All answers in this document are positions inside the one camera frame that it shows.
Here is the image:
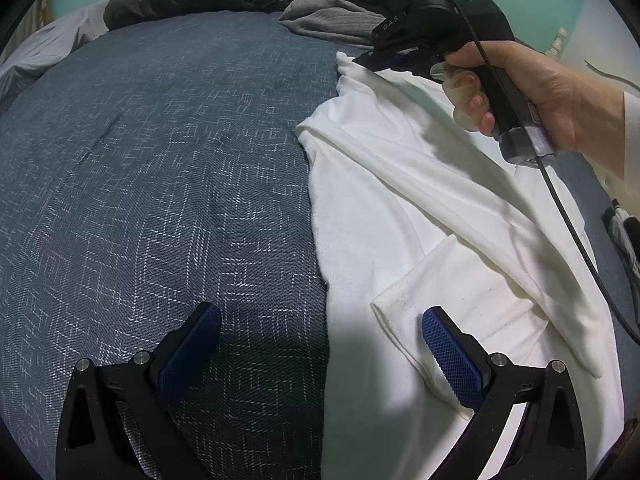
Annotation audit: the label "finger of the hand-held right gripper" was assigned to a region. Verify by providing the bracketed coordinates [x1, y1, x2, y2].
[351, 47, 432, 74]

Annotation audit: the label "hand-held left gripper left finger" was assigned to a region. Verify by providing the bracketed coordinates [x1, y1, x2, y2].
[55, 302, 222, 480]

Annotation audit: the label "black garment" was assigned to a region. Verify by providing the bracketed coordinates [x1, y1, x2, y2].
[347, 0, 517, 72]

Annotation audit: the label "folded black and white clothes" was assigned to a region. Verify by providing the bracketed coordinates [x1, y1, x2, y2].
[601, 199, 640, 282]

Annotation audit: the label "grey ribbed garment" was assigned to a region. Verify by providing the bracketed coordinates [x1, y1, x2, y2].
[277, 0, 387, 52]

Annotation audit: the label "cream tufted headboard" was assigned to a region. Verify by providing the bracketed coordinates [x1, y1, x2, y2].
[544, 26, 640, 197]

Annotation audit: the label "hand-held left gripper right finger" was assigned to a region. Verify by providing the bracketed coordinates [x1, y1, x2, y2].
[421, 306, 587, 480]

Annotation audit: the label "person's right hand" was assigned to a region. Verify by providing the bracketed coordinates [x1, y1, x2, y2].
[441, 39, 597, 155]

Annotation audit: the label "white long-sleeve shirt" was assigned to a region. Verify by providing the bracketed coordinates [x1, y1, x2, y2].
[295, 50, 624, 480]

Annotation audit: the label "blue woven bed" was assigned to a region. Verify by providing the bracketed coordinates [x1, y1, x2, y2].
[0, 10, 640, 480]

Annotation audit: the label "light grey sheet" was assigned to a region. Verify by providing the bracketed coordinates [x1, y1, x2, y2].
[0, 0, 109, 112]

